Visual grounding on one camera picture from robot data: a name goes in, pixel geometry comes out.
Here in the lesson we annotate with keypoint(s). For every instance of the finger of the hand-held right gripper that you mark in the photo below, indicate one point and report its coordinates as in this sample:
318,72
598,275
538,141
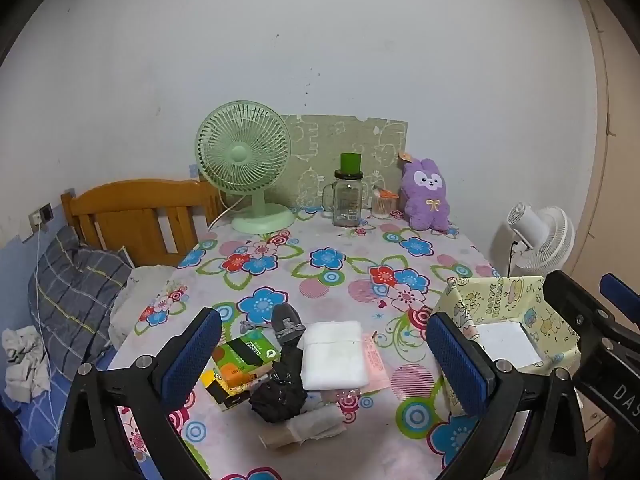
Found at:
620,292
575,305

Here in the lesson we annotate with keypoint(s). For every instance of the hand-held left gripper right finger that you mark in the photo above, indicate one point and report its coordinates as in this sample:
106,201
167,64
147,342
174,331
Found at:
457,365

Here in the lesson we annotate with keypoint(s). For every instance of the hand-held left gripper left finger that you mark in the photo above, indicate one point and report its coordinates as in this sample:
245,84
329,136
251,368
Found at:
192,355

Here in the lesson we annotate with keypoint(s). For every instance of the green snack packet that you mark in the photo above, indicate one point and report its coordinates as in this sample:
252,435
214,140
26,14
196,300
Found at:
245,352

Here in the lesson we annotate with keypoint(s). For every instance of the yellow printed paper box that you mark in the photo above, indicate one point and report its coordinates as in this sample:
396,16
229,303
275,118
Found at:
500,295

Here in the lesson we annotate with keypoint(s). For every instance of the black plastic bag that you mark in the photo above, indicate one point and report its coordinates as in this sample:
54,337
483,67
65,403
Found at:
280,395

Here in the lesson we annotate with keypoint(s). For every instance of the grey sock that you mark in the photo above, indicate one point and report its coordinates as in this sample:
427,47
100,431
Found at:
287,325

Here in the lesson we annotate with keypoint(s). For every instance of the white gauze pack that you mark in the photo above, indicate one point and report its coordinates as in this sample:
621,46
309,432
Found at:
332,355

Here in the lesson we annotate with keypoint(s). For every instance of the white square pad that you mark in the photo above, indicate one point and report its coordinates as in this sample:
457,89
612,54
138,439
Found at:
505,342

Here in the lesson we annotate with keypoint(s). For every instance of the white standing fan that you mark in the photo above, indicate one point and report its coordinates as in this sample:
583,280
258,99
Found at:
545,240

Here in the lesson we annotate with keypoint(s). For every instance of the pink packet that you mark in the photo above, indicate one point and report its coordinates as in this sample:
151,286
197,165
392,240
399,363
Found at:
376,367

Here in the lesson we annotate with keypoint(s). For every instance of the white bedding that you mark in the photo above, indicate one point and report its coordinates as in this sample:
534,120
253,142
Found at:
140,285

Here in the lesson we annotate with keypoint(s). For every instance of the toilet paper roll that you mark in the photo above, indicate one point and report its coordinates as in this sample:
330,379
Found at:
300,427

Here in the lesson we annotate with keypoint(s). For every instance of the beige wooden door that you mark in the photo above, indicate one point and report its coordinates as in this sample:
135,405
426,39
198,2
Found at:
620,160

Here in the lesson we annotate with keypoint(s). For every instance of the grey plaid pillow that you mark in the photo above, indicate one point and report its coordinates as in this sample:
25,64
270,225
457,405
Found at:
75,285

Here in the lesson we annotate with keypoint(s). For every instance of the floral tablecloth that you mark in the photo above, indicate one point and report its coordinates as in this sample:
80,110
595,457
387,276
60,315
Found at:
340,280

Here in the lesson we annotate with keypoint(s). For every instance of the crumpled white cloth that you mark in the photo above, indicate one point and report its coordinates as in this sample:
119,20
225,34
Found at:
25,365

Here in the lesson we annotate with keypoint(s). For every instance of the purple plush bunny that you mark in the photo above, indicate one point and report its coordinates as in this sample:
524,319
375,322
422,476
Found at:
425,200

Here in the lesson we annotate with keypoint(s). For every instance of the wooden bed headboard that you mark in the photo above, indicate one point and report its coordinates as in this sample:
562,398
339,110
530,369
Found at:
125,200

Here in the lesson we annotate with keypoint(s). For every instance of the blue bed sheet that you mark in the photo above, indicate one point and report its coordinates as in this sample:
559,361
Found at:
35,425

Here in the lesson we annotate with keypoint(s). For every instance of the cotton swab jar orange lid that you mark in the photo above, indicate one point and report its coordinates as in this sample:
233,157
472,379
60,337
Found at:
382,205

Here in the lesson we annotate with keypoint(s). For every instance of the glass jar mug green lid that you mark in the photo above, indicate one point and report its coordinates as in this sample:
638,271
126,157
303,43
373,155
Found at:
347,200

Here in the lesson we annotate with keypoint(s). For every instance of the green desk fan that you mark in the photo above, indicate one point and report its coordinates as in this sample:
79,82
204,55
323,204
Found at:
242,152

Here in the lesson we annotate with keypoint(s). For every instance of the green patterned cardboard panel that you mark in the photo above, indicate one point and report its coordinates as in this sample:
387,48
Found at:
340,135

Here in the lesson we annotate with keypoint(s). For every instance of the wall socket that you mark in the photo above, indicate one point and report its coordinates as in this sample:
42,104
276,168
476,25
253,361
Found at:
45,214

